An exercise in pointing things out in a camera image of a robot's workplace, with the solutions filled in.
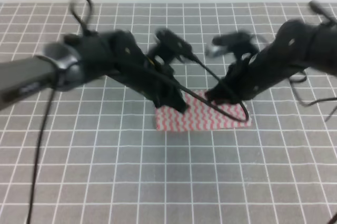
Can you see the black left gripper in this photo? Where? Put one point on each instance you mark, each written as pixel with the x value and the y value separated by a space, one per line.
pixel 150 79

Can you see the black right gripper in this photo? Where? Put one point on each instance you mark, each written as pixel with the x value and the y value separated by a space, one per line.
pixel 239 84

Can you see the pink white wavy towel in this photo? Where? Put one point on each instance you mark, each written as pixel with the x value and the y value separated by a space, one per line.
pixel 198 117

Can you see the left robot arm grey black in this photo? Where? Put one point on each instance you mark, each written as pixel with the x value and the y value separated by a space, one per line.
pixel 78 60

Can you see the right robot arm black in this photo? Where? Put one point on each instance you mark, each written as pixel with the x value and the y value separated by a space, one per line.
pixel 296 47

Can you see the grey grid tablecloth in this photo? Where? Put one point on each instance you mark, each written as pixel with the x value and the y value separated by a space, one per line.
pixel 102 160

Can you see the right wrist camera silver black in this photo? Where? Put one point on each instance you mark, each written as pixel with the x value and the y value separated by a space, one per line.
pixel 238 43

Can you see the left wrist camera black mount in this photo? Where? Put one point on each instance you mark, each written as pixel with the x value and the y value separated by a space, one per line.
pixel 169 47

